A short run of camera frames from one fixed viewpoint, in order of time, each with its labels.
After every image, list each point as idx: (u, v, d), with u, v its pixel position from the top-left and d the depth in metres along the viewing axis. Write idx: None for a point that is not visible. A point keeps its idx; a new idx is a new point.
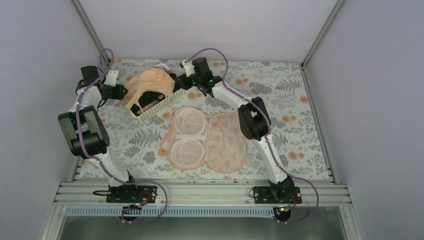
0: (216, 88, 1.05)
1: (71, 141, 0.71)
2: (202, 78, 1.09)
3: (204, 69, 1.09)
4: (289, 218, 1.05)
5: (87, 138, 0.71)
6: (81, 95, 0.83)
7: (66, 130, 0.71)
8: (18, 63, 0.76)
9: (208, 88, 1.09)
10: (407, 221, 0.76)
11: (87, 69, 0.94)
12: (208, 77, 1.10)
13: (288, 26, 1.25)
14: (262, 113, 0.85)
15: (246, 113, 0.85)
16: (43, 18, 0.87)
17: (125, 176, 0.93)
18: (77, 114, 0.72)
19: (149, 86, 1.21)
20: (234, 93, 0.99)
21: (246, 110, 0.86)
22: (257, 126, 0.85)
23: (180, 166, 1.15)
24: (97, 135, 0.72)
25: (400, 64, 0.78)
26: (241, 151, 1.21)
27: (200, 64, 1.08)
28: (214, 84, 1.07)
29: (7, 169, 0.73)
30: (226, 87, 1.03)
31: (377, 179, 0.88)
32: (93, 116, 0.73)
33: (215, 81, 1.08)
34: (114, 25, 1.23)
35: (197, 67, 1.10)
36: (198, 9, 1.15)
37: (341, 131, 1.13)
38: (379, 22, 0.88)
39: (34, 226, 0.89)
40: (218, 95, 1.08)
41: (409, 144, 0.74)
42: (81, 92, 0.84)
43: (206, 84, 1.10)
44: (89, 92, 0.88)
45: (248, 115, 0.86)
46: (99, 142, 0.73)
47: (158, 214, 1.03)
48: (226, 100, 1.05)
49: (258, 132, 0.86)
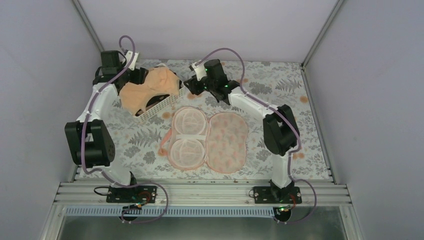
0: (233, 95, 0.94)
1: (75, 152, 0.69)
2: (217, 83, 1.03)
3: (218, 73, 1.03)
4: (289, 218, 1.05)
5: (90, 152, 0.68)
6: (96, 96, 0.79)
7: (71, 141, 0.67)
8: (19, 63, 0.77)
9: (223, 94, 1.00)
10: (407, 221, 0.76)
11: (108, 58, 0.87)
12: (222, 82, 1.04)
13: (287, 26, 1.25)
14: (289, 125, 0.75)
15: (272, 124, 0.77)
16: (43, 18, 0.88)
17: (127, 182, 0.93)
18: (84, 127, 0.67)
19: (156, 90, 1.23)
20: (256, 101, 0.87)
21: (272, 120, 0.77)
22: (284, 139, 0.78)
23: (180, 166, 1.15)
24: (102, 150, 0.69)
25: (400, 65, 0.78)
26: (241, 151, 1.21)
27: (213, 67, 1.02)
28: (230, 89, 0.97)
29: (7, 169, 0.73)
30: (245, 94, 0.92)
31: (378, 179, 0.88)
32: (99, 132, 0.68)
33: (231, 86, 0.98)
34: (114, 25, 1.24)
35: (210, 71, 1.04)
36: (198, 10, 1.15)
37: (341, 131, 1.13)
38: (378, 23, 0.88)
39: (34, 226, 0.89)
40: (234, 102, 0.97)
41: (409, 144, 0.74)
42: (96, 93, 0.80)
43: (221, 90, 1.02)
44: (104, 92, 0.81)
45: (275, 127, 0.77)
46: (102, 157, 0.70)
47: (158, 214, 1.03)
48: (244, 108, 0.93)
49: (285, 145, 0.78)
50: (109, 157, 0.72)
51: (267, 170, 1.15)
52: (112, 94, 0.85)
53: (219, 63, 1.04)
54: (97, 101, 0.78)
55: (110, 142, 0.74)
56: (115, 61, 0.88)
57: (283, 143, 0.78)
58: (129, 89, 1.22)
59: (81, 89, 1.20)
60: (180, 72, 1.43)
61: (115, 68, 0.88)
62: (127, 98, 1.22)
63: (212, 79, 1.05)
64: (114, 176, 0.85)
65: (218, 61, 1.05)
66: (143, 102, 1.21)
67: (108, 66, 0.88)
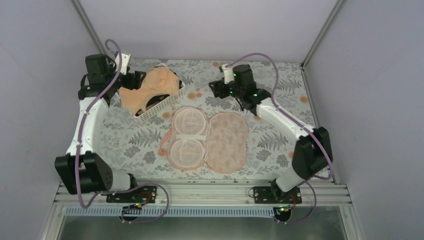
0: (263, 106, 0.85)
1: (71, 184, 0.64)
2: (245, 91, 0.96)
3: (247, 81, 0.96)
4: (289, 218, 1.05)
5: (86, 184, 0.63)
6: (84, 117, 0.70)
7: (64, 175, 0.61)
8: (19, 63, 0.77)
9: (251, 103, 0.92)
10: (408, 221, 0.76)
11: (94, 65, 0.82)
12: (251, 91, 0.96)
13: (288, 26, 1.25)
14: (324, 152, 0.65)
15: (306, 148, 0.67)
16: (43, 18, 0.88)
17: (127, 186, 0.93)
18: (76, 161, 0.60)
19: (156, 90, 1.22)
20: (289, 118, 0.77)
21: (306, 143, 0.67)
22: (316, 165, 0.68)
23: (180, 166, 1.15)
24: (99, 181, 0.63)
25: (400, 65, 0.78)
26: (241, 151, 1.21)
27: (243, 75, 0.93)
28: (260, 99, 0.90)
29: (7, 169, 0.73)
30: (276, 107, 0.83)
31: (378, 178, 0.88)
32: (93, 166, 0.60)
33: (261, 95, 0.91)
34: (114, 25, 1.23)
35: (238, 77, 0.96)
36: (198, 9, 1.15)
37: (341, 131, 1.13)
38: (378, 23, 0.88)
39: (34, 227, 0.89)
40: (262, 114, 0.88)
41: (409, 143, 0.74)
42: (85, 114, 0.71)
43: (249, 98, 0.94)
44: (93, 110, 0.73)
45: (308, 153, 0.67)
46: (100, 187, 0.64)
47: (158, 214, 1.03)
48: (273, 122, 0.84)
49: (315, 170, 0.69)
50: (107, 184, 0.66)
51: (267, 170, 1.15)
52: (102, 109, 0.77)
53: (250, 70, 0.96)
54: (86, 125, 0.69)
55: (106, 168, 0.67)
56: (102, 68, 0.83)
57: (313, 167, 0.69)
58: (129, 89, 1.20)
59: None
60: (180, 72, 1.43)
61: (103, 76, 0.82)
62: (127, 98, 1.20)
63: (241, 86, 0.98)
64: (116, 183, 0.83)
65: (248, 68, 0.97)
66: (144, 102, 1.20)
67: (95, 74, 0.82)
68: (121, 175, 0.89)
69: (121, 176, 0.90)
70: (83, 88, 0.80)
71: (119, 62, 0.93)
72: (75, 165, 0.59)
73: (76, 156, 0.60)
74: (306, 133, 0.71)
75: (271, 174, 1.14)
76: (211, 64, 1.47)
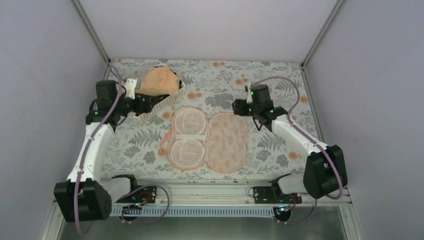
0: (278, 122, 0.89)
1: (69, 213, 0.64)
2: (261, 107, 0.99)
3: (263, 98, 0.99)
4: (289, 218, 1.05)
5: (84, 213, 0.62)
6: (88, 143, 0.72)
7: (63, 202, 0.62)
8: (18, 62, 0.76)
9: (267, 119, 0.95)
10: (408, 221, 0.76)
11: (104, 91, 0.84)
12: (268, 108, 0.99)
13: (288, 26, 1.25)
14: (335, 172, 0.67)
15: (318, 166, 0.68)
16: (43, 18, 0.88)
17: (127, 191, 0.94)
18: (75, 188, 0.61)
19: (156, 91, 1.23)
20: (302, 133, 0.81)
21: (318, 161, 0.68)
22: (327, 185, 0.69)
23: (180, 166, 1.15)
24: (96, 211, 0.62)
25: (401, 64, 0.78)
26: (241, 151, 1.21)
27: (260, 92, 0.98)
28: (275, 115, 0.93)
29: (7, 169, 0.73)
30: (291, 123, 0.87)
31: (378, 178, 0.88)
32: (91, 195, 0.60)
33: (277, 112, 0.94)
34: (115, 25, 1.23)
35: (256, 95, 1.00)
36: (198, 9, 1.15)
37: (341, 131, 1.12)
38: (379, 23, 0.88)
39: (33, 227, 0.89)
40: (277, 130, 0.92)
41: (410, 144, 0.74)
42: (89, 139, 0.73)
43: (264, 114, 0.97)
44: (98, 137, 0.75)
45: (319, 170, 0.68)
46: (97, 216, 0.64)
47: (159, 214, 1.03)
48: (287, 138, 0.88)
49: (327, 191, 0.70)
50: (105, 214, 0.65)
51: (267, 170, 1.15)
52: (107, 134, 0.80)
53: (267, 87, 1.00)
54: (89, 152, 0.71)
55: (106, 197, 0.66)
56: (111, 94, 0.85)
57: (325, 187, 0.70)
58: None
59: (81, 89, 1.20)
60: (180, 72, 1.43)
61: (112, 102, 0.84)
62: None
63: (257, 104, 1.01)
64: (115, 195, 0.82)
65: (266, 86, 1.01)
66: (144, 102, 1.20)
67: (103, 100, 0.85)
68: (120, 182, 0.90)
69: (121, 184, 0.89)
70: (91, 113, 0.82)
71: (129, 87, 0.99)
72: (75, 191, 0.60)
73: (76, 182, 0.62)
74: (319, 150, 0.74)
75: (271, 174, 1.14)
76: (212, 64, 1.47)
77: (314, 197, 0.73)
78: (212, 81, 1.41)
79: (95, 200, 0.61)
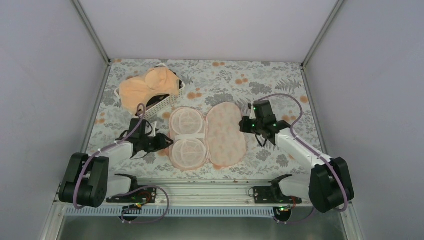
0: (281, 135, 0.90)
1: (65, 191, 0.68)
2: (264, 121, 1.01)
3: (266, 112, 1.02)
4: (289, 218, 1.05)
5: (81, 188, 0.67)
6: (111, 146, 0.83)
7: (70, 175, 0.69)
8: (17, 62, 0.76)
9: (271, 133, 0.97)
10: (408, 221, 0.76)
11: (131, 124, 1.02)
12: (271, 122, 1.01)
13: (288, 25, 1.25)
14: (340, 183, 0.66)
15: (322, 178, 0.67)
16: (43, 18, 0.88)
17: (125, 191, 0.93)
18: (88, 161, 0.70)
19: (156, 90, 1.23)
20: (307, 147, 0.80)
21: (323, 173, 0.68)
22: (333, 196, 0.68)
23: (182, 166, 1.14)
24: (92, 189, 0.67)
25: (401, 63, 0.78)
26: (241, 140, 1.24)
27: (261, 106, 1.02)
28: (278, 128, 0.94)
29: (7, 169, 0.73)
30: (294, 137, 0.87)
31: (378, 177, 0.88)
32: (99, 170, 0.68)
33: (280, 125, 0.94)
34: (115, 25, 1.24)
35: (258, 110, 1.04)
36: (198, 9, 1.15)
37: (341, 131, 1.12)
38: (379, 23, 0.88)
39: (34, 226, 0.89)
40: (281, 143, 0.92)
41: (410, 143, 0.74)
42: (114, 143, 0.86)
43: (268, 128, 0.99)
44: (121, 145, 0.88)
45: (324, 182, 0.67)
46: (89, 200, 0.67)
47: (159, 214, 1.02)
48: (290, 151, 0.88)
49: (333, 204, 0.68)
50: (95, 203, 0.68)
51: (267, 170, 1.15)
52: (127, 150, 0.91)
53: (268, 102, 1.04)
54: (111, 149, 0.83)
55: (104, 188, 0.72)
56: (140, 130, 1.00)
57: (331, 201, 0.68)
58: (129, 89, 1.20)
59: (81, 89, 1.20)
60: (180, 72, 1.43)
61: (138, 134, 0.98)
62: (128, 100, 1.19)
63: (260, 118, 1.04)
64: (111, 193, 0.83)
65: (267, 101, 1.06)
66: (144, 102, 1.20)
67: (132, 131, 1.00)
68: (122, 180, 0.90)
69: (122, 182, 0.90)
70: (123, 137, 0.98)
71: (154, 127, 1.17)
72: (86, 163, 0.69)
73: (91, 156, 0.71)
74: (323, 163, 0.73)
75: (271, 174, 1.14)
76: (212, 64, 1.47)
77: (319, 209, 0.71)
78: (212, 82, 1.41)
79: (97, 178, 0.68)
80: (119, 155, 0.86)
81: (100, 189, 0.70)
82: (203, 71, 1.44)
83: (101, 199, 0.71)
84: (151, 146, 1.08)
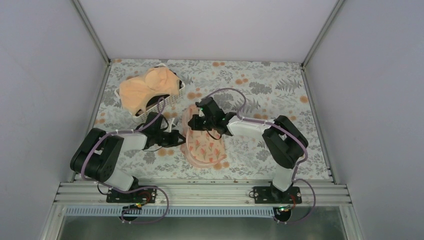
0: (230, 124, 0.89)
1: (75, 161, 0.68)
2: (214, 118, 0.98)
3: (214, 110, 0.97)
4: (289, 218, 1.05)
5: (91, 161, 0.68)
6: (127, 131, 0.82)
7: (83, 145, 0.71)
8: (18, 62, 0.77)
9: (224, 127, 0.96)
10: (408, 222, 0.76)
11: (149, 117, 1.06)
12: (221, 115, 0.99)
13: (288, 26, 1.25)
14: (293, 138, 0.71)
15: (273, 138, 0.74)
16: (43, 19, 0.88)
17: (125, 189, 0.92)
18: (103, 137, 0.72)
19: (156, 91, 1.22)
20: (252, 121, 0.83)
21: (272, 135, 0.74)
22: (292, 151, 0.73)
23: (200, 164, 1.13)
24: (102, 165, 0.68)
25: (401, 64, 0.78)
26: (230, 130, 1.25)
27: (209, 106, 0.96)
28: (227, 120, 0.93)
29: (6, 170, 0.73)
30: (241, 118, 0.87)
31: (378, 177, 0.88)
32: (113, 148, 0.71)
33: (228, 117, 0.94)
34: (115, 25, 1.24)
35: (206, 109, 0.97)
36: (197, 10, 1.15)
37: (341, 130, 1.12)
38: (379, 23, 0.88)
39: (34, 226, 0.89)
40: (235, 130, 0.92)
41: (409, 143, 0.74)
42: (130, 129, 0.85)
43: (220, 124, 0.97)
44: (137, 134, 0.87)
45: (277, 141, 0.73)
46: (96, 173, 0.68)
47: (159, 214, 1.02)
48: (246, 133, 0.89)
49: (296, 157, 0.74)
50: (102, 177, 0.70)
51: (267, 170, 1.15)
52: (139, 140, 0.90)
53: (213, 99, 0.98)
54: (128, 135, 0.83)
55: (111, 166, 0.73)
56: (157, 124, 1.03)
57: (292, 156, 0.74)
58: (128, 89, 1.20)
59: (81, 88, 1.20)
60: (180, 72, 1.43)
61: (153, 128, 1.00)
62: (128, 100, 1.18)
63: (209, 116, 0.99)
64: (111, 180, 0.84)
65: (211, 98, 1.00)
66: (144, 102, 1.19)
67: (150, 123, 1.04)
68: (123, 177, 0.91)
69: (123, 180, 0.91)
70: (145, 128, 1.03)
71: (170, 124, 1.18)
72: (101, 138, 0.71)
73: (106, 134, 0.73)
74: (270, 126, 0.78)
75: (271, 174, 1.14)
76: (212, 64, 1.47)
77: (287, 167, 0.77)
78: (212, 81, 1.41)
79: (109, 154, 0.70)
80: (129, 143, 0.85)
81: (108, 166, 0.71)
82: (203, 71, 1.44)
83: (107, 175, 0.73)
84: (165, 141, 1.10)
